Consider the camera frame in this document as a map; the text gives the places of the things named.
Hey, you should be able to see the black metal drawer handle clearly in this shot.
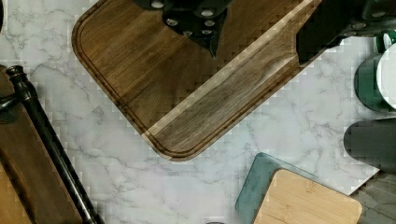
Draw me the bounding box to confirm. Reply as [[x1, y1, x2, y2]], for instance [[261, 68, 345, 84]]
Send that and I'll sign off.
[[0, 64, 106, 224]]

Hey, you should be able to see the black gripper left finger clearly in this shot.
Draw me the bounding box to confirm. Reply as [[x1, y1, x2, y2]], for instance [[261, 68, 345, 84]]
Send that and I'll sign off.
[[134, 0, 233, 58]]

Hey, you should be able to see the dark grey cup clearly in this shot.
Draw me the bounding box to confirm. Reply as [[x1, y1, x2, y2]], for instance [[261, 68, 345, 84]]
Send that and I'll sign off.
[[344, 119, 396, 174]]

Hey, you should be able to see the green mug white inside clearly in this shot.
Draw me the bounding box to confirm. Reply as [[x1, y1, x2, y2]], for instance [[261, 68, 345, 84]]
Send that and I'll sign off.
[[354, 45, 395, 113]]

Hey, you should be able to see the teal canister with bamboo lid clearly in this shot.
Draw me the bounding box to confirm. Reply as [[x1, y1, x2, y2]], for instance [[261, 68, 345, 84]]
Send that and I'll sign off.
[[235, 152, 362, 224]]

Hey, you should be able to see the dark wooden cutting board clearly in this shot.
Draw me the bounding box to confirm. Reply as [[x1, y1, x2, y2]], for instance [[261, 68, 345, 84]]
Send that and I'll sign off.
[[72, 0, 322, 161]]

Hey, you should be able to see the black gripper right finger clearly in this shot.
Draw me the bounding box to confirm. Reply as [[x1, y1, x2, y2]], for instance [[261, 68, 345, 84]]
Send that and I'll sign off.
[[296, 0, 396, 65]]

